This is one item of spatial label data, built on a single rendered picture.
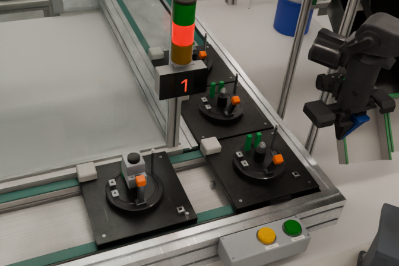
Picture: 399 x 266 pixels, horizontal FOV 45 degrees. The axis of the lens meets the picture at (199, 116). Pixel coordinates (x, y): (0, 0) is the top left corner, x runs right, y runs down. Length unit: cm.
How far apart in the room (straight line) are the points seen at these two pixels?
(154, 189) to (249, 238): 25
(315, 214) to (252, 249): 23
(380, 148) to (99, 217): 77
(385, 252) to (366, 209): 36
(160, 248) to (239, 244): 18
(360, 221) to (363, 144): 21
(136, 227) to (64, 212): 21
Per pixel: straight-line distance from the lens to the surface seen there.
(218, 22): 214
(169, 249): 111
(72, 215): 124
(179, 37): 107
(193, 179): 131
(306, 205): 125
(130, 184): 113
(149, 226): 114
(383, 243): 111
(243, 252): 113
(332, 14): 133
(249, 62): 190
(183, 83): 114
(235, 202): 120
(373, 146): 139
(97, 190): 121
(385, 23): 89
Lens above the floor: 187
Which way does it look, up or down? 39 degrees down
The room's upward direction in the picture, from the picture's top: 6 degrees clockwise
